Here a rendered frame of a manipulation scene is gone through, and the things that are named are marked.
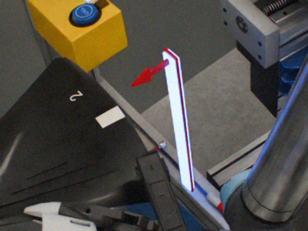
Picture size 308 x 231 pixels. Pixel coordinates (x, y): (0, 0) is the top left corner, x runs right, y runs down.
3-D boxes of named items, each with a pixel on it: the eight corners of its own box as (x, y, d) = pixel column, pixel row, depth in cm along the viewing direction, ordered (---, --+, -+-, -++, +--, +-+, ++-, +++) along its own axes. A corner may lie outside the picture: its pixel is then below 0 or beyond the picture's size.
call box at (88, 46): (36, 35, 118) (23, -5, 110) (80, 7, 121) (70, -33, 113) (82, 83, 110) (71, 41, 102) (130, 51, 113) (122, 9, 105)
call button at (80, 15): (69, 18, 106) (67, 11, 104) (89, 5, 107) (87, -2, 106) (82, 30, 104) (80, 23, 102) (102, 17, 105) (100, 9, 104)
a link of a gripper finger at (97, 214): (54, 209, 67) (136, 227, 65) (58, 195, 67) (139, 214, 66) (64, 224, 71) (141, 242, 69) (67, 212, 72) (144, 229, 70)
